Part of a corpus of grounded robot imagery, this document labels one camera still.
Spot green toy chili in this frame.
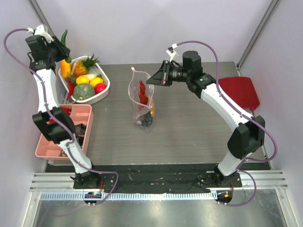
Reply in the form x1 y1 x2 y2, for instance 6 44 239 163
61 29 71 63

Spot yellow orange toy pepper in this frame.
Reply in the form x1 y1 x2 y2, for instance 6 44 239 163
61 60 71 79

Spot clear zip top bag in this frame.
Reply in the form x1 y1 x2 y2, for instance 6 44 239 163
128 67 155 129

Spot red plastic lobster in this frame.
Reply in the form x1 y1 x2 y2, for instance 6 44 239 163
138 80 149 105

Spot black toy grapes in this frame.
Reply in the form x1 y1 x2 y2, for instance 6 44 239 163
140 111 153 128

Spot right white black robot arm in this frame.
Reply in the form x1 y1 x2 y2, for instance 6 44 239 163
147 51 265 187

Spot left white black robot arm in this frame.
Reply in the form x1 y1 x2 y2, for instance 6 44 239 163
26 35 101 189

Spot orange toy pineapple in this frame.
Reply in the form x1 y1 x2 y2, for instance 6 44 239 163
73 54 99 77

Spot yellow toy orange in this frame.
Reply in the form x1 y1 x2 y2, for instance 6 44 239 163
75 75 89 85

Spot white plastic basket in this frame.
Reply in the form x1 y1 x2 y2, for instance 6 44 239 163
58 56 110 105

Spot red toy chili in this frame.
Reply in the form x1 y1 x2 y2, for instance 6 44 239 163
66 83 74 101

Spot white toy radish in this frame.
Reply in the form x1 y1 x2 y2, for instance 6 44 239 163
85 74 102 81

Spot yellow toy lemon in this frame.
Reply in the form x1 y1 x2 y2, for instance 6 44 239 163
89 77 104 88

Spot green toy pumpkin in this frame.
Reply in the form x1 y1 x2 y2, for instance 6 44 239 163
72 83 95 100

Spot red toy apple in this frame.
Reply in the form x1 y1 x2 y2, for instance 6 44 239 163
94 83 107 94

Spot red felt pieces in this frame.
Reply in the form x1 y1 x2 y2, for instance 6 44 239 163
49 107 71 123

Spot pink compartment tray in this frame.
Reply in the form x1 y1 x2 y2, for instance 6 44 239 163
35 104 94 161

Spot red folded cloth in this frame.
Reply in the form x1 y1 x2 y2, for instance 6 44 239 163
219 77 260 112

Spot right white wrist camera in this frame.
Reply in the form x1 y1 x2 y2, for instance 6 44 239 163
166 44 179 62

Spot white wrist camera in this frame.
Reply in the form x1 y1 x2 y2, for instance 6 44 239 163
166 44 179 62
27 24 54 43

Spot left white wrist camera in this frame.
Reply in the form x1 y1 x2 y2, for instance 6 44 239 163
27 24 54 43

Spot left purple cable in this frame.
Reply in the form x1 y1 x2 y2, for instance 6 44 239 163
3 28 119 205

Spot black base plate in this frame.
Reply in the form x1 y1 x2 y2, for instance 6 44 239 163
45 163 271 195

